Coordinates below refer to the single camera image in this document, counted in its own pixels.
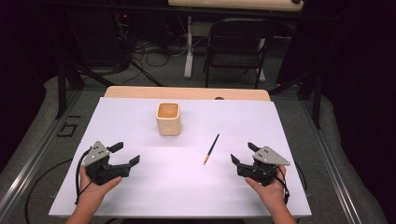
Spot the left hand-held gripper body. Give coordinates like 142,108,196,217
81,140,133,187

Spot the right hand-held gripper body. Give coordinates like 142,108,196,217
236,146,291,188

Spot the dark pen with orange tip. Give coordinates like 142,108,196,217
203,133,220,166

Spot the beige square pen holder cup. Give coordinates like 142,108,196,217
155,102,182,137

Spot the person's left hand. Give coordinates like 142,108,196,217
78,166,123,207

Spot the person's right hand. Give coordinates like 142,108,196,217
244,164,290,217

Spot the white table cover board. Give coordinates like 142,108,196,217
48,96,313,218

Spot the black metal stand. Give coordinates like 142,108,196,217
268,70,323,131
55,59,117,120

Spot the light wooden table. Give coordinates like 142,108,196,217
103,85,272,103

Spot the white desk leg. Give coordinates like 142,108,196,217
183,15,195,79
257,37,266,83

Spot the black folding chair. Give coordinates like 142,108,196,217
203,17,276,90

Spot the beige desk top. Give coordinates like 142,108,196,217
167,0,304,13

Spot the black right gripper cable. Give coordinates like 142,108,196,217
274,161,310,206

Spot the aluminium floor rail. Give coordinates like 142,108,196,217
302,98,362,224
0,90,82,219

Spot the tangle of floor cables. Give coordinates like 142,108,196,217
114,12,189,88

